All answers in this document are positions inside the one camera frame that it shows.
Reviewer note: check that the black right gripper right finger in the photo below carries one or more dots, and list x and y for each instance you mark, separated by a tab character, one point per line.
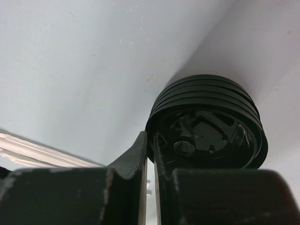
189	196

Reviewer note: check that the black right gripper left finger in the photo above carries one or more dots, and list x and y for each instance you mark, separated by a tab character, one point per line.
111	195

